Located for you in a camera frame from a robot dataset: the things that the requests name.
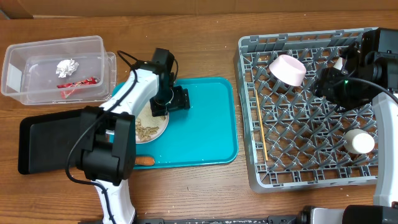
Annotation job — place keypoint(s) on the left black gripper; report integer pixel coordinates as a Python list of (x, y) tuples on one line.
[(181, 102)]

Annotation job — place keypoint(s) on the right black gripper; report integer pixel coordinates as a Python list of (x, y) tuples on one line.
[(326, 86)]

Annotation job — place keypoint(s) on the white bowl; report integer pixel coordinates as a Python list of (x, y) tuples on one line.
[(339, 64)]

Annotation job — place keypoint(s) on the white round plate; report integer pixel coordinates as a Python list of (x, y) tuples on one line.
[(162, 128)]

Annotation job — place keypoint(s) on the light green cup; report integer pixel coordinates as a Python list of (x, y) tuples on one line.
[(358, 141)]

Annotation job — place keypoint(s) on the pink bowl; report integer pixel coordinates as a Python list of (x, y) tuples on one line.
[(288, 69)]

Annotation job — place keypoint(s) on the orange carrot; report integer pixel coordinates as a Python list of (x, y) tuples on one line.
[(144, 161)]

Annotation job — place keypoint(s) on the wooden chopstick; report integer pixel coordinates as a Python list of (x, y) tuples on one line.
[(259, 115)]

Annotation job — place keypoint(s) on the red snack wrapper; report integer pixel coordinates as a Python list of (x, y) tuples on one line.
[(67, 93)]

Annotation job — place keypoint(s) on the white tissue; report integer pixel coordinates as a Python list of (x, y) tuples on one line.
[(66, 68)]

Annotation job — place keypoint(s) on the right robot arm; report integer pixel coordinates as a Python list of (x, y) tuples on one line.
[(369, 75)]

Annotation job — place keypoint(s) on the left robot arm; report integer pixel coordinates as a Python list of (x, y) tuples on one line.
[(106, 148)]

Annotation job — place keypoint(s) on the grey dishwasher rack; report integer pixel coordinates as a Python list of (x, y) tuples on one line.
[(303, 133)]

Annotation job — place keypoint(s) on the pile of rice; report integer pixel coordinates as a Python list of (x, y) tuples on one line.
[(148, 120)]

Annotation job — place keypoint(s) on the pile of peanuts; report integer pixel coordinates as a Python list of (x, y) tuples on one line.
[(144, 134)]

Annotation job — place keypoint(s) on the teal serving tray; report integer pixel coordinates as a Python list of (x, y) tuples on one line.
[(206, 134)]

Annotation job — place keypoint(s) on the clear plastic bin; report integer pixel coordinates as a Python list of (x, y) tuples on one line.
[(29, 71)]

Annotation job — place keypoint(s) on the black tray bin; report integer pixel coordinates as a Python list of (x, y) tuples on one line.
[(45, 141)]

